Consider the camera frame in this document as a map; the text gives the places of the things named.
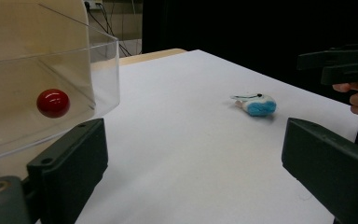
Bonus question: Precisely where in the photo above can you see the blue and white plush toy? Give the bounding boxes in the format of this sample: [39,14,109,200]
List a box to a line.
[229,92,278,118]

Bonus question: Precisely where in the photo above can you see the wooden table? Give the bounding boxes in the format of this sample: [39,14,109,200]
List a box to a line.
[118,48,188,66]

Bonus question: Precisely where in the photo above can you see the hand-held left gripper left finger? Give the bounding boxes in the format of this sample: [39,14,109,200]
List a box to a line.
[26,118,109,224]

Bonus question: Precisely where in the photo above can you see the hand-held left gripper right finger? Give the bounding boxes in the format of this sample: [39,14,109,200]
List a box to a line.
[281,117,358,224]

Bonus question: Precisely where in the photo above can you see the black cables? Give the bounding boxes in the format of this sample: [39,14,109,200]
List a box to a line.
[85,1,133,58]

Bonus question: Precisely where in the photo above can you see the beige board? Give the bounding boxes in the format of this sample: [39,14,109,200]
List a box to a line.
[0,0,97,110]

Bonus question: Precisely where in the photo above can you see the clear plastic container box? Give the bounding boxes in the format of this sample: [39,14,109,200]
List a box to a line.
[0,0,121,164]

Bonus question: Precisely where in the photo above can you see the red ball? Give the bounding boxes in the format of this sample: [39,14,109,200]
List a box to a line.
[36,89,71,119]

